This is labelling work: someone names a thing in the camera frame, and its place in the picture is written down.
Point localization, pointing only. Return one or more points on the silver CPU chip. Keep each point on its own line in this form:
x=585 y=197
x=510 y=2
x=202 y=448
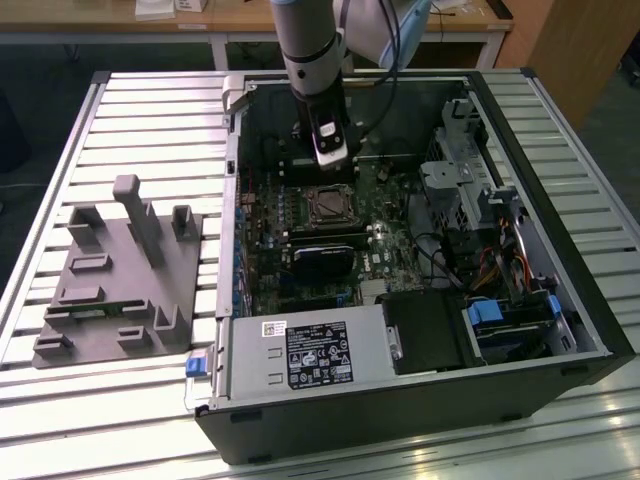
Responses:
x=333 y=203

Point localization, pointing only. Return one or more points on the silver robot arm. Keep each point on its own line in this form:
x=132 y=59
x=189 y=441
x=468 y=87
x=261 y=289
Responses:
x=305 y=45

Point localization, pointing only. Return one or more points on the CPU socket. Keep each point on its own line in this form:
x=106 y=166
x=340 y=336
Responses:
x=332 y=205

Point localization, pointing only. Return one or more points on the black RAM slot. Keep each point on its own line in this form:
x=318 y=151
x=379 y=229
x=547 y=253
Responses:
x=330 y=241
x=330 y=230

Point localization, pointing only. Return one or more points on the black bay cover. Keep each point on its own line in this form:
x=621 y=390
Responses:
x=425 y=330

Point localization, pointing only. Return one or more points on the perforated metal drive cage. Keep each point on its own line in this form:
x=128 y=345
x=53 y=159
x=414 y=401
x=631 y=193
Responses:
x=450 y=175

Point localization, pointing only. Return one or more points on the green motherboard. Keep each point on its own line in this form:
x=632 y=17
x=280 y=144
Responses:
x=395 y=250

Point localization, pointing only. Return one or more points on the black graphics card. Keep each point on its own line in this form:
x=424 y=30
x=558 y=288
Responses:
x=325 y=260

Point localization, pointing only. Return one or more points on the grey case latch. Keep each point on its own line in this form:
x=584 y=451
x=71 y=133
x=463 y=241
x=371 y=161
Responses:
x=232 y=92

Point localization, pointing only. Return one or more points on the silver finned heat sink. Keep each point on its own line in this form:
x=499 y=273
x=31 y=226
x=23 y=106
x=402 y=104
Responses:
x=374 y=291

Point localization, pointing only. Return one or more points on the hard disk in blue carrier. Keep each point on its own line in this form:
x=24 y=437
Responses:
x=482 y=312

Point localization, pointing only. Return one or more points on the white box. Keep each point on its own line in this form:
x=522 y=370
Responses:
x=155 y=9
x=190 y=5

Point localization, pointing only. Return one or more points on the grey power supply unit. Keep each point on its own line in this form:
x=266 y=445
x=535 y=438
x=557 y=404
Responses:
x=250 y=360

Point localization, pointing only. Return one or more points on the wooden cabinet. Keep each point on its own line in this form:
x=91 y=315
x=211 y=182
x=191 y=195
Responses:
x=575 y=50

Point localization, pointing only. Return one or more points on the blue plastic latch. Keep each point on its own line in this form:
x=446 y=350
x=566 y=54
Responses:
x=553 y=307

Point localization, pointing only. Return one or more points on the grey parts rack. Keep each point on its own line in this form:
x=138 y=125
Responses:
x=125 y=280

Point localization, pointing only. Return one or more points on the black PC case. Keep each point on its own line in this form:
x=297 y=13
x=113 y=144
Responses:
x=400 y=425

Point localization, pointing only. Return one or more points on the wooden desk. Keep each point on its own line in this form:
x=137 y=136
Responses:
x=100 y=27

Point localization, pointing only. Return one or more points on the green RAM stick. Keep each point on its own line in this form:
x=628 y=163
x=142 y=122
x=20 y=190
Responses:
x=90 y=311

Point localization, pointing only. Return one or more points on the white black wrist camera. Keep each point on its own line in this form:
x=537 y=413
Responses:
x=328 y=137

